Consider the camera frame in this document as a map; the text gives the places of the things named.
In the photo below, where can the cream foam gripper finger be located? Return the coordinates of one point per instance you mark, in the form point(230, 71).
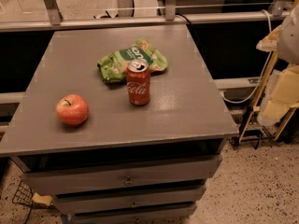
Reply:
point(269, 42)
point(281, 92)

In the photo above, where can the red apple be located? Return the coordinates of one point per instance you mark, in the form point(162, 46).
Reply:
point(72, 110)

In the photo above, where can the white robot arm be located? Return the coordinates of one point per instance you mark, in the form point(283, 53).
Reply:
point(288, 38)

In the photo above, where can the red Coca-Cola can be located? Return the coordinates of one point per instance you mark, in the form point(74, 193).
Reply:
point(138, 82)

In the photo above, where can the grey drawer cabinet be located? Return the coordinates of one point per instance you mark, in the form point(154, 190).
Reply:
point(125, 164)

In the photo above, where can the green snack bag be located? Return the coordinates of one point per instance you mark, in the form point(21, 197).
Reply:
point(112, 68)

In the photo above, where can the yellow sponge block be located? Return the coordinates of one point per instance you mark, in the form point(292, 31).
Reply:
point(45, 199)

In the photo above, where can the metal guard rail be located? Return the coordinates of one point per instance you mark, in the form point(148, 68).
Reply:
point(34, 15)

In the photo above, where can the black wire basket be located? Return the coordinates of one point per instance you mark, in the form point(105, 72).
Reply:
point(23, 196)

